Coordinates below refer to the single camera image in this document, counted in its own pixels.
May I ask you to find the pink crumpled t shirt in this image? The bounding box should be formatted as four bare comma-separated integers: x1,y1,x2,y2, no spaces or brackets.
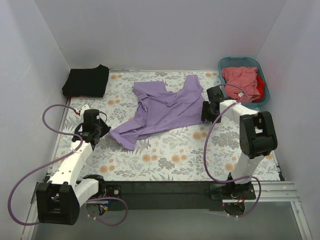
221,66,260,103

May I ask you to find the floral patterned table mat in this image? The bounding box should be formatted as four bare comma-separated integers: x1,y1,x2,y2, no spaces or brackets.
47,71,280,182

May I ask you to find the red crumpled t shirt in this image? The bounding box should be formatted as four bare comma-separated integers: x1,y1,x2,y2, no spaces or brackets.
253,74,266,103

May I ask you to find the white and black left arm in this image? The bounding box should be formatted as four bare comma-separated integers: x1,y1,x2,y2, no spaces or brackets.
36,108,111,225

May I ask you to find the aluminium front rail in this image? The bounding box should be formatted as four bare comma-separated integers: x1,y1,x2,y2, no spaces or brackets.
31,181,300,205

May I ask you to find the black robot base mount plate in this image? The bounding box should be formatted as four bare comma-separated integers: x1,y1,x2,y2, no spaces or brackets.
88,181,257,213

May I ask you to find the teal plastic laundry basket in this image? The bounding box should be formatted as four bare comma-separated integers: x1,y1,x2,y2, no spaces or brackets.
218,57,270,109

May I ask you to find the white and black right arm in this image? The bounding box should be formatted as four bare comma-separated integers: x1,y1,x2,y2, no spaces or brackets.
201,85,278,200

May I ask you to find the purple t shirt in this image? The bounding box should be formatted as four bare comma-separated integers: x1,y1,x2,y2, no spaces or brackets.
109,75,205,151

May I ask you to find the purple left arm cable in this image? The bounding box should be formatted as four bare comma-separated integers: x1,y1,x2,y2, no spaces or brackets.
8,103,129,227

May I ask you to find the folded black t shirt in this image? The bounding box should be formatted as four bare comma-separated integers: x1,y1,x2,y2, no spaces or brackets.
62,64,110,98

